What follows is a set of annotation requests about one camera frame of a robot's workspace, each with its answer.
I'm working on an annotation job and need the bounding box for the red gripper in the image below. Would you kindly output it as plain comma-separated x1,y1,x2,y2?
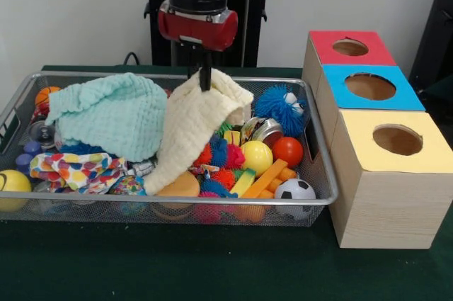
158,0,239,91

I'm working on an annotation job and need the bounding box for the cream muslin cloth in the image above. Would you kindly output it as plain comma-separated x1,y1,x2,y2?
144,67,255,195

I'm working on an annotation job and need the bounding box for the mint green cloth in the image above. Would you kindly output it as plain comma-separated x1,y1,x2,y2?
45,72,168,160

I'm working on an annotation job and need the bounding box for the shallow metal mesh bin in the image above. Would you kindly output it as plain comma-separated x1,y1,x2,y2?
0,70,339,228

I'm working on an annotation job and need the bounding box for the wooden box with three holes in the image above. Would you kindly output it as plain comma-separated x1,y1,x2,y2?
302,30,453,249

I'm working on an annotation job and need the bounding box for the large blue puffer ball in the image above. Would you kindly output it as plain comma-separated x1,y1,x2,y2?
253,85,308,137

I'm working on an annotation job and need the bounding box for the plain yellow ball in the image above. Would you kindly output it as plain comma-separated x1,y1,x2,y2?
240,140,274,177

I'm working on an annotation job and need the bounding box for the red ball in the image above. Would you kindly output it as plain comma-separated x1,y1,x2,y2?
271,137,304,169

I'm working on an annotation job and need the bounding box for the orange foam disc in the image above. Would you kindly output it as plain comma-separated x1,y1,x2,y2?
157,172,201,198

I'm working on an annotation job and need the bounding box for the multicoloured globe ball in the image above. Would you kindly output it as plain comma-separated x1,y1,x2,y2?
109,175,148,196

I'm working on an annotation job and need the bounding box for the small soccer ball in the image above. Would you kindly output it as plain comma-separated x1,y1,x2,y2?
273,178,316,203

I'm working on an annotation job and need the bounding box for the white polka dot cloth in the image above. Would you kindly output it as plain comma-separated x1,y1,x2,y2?
30,153,128,195

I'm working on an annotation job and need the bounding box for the small orange basketball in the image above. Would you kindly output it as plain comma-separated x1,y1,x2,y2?
35,86,62,107

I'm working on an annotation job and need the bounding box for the dark green table cloth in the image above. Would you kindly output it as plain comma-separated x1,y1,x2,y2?
416,73,453,103
0,64,453,301

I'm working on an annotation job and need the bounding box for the yellow smiley ball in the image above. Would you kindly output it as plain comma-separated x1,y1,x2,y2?
0,169,33,212

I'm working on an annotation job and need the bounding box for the black upright panel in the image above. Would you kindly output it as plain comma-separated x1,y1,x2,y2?
408,0,453,93

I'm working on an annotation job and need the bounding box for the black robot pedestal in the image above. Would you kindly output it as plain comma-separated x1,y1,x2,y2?
136,0,286,68

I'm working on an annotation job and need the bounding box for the black cable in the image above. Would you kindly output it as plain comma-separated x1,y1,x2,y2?
122,52,141,67

